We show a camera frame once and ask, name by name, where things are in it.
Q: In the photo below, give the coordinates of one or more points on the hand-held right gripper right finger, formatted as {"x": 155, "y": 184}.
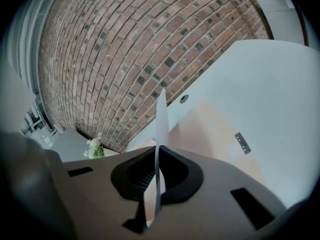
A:
{"x": 215, "y": 184}

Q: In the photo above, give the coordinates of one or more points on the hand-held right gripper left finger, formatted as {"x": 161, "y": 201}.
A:
{"x": 95, "y": 194}

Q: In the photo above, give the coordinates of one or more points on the white sheet of paper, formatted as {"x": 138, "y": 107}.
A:
{"x": 162, "y": 124}

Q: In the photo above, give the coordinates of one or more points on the white flower plant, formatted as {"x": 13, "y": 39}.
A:
{"x": 95, "y": 147}

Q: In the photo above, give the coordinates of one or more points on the metal hinge plate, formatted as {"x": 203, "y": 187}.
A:
{"x": 242, "y": 143}

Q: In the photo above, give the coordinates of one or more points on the grey-white low cabinet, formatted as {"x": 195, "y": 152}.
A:
{"x": 68, "y": 145}

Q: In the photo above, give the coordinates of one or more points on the cluttered grey shelf unit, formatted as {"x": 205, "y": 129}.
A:
{"x": 37, "y": 125}

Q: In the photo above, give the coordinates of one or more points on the round dark cabinet fitting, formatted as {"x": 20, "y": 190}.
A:
{"x": 184, "y": 99}

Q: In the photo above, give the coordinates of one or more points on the grey window frame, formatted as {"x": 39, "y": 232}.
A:
{"x": 26, "y": 41}

